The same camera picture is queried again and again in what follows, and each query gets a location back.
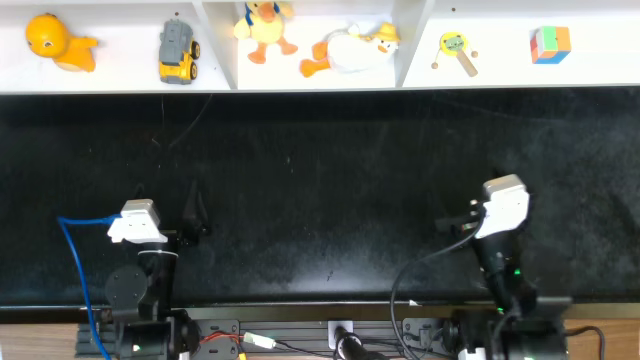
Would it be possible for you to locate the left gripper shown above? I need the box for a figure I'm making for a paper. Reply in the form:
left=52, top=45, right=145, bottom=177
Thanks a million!
left=133, top=180, right=212, bottom=248

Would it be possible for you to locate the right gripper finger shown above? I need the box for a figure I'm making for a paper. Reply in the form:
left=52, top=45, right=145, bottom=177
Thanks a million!
left=433, top=214, right=474, bottom=236

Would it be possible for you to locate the grey and yellow toy truck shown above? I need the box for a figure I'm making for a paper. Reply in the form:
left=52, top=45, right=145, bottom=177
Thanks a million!
left=158, top=18, right=202, bottom=86

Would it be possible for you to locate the yellow rattle drum toy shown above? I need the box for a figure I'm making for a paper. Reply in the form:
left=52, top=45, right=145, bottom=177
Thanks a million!
left=430, top=31, right=480, bottom=79

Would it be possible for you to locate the yellow rubber duck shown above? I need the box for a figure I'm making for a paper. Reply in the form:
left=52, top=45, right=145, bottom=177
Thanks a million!
left=24, top=13, right=100, bottom=74

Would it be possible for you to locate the many-coloured puzzle cube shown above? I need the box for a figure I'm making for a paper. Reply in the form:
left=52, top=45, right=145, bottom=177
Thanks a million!
left=529, top=25, right=573, bottom=66

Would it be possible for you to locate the white shelf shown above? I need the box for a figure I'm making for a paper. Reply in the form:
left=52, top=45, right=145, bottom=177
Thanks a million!
left=0, top=0, right=640, bottom=95

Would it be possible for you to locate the white plush duck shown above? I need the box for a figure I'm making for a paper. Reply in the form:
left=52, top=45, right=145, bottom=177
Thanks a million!
left=299, top=21, right=402, bottom=79

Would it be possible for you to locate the yellow plush duck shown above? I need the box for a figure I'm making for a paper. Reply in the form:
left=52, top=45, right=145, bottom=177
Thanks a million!
left=233, top=1, right=300, bottom=65

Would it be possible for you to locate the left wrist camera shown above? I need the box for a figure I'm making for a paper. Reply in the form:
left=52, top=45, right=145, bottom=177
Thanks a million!
left=106, top=198, right=169, bottom=246

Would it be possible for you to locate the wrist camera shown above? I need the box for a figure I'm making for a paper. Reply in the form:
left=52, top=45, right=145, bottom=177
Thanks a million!
left=106, top=198, right=169, bottom=246
left=480, top=173, right=531, bottom=241

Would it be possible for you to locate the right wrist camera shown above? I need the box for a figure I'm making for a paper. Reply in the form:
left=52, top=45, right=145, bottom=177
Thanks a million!
left=480, top=173, right=531, bottom=241

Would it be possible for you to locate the black cable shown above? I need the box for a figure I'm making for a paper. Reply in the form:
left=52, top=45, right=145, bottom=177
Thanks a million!
left=389, top=209, right=489, bottom=360

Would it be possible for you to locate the blue cable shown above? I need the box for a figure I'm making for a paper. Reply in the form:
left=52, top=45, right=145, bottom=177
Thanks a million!
left=56, top=213, right=124, bottom=360

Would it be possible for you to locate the mounting rail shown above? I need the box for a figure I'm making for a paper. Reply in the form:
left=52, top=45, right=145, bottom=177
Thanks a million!
left=74, top=304, right=606, bottom=360

